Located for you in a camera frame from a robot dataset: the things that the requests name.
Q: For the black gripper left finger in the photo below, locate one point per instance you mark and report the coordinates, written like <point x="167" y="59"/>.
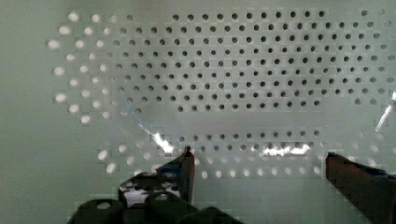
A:
<point x="176" y="176"/>

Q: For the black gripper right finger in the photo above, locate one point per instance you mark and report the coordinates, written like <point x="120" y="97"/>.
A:
<point x="371" y="190"/>

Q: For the green plastic strainer basket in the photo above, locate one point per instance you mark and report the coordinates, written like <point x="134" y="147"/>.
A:
<point x="96" y="91"/>

